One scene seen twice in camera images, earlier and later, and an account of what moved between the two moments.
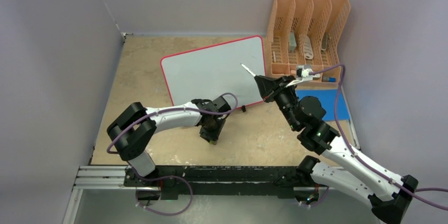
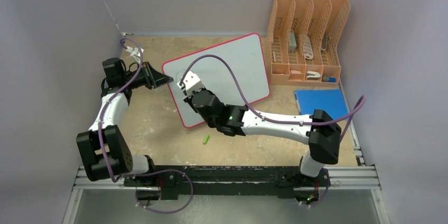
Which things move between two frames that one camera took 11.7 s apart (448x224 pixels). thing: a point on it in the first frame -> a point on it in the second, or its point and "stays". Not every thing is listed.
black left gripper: (213, 136) -> (153, 78)
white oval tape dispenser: (308, 48) stays
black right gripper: (269, 88) -> (187, 100)
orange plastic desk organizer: (306, 30) stays
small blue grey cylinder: (327, 78) stays
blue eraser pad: (327, 99) stays
